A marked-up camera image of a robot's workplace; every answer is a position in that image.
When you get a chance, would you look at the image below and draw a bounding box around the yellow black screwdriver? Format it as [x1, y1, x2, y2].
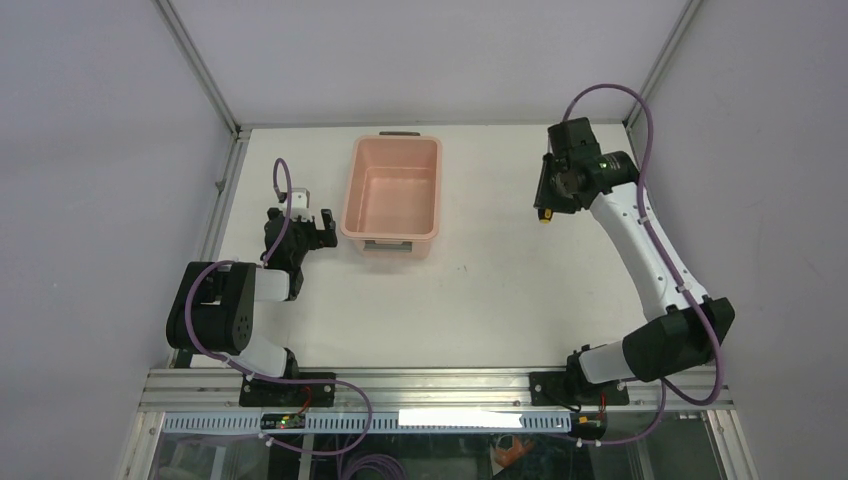
[537, 209, 553, 224]

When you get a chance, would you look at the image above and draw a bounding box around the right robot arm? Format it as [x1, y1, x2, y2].
[534, 118, 735, 405]

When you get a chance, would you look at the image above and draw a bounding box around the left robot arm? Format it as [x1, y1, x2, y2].
[166, 207, 338, 406]

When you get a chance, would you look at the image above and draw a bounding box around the pink plastic bin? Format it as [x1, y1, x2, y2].
[340, 132, 442, 259]

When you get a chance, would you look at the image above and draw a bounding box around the orange object under table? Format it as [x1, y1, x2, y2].
[491, 434, 535, 468]

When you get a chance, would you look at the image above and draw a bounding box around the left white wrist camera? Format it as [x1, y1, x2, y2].
[284, 188, 314, 222]

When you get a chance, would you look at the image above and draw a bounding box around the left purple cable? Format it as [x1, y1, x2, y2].
[183, 157, 374, 458]

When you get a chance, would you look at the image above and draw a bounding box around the purple cable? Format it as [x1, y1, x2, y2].
[183, 157, 374, 458]
[559, 83, 727, 446]

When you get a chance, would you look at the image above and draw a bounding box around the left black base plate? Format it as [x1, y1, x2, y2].
[238, 371, 336, 409]

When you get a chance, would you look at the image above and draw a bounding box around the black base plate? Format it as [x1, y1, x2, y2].
[528, 370, 630, 409]
[238, 371, 336, 409]

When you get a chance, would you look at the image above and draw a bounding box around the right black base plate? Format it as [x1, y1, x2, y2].
[528, 370, 630, 409]

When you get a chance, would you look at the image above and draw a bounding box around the slotted cable duct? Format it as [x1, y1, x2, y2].
[162, 408, 572, 436]

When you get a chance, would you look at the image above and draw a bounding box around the aluminium front rail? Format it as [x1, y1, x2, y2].
[138, 367, 735, 412]

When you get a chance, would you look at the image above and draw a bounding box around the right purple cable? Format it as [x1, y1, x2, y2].
[559, 83, 727, 446]

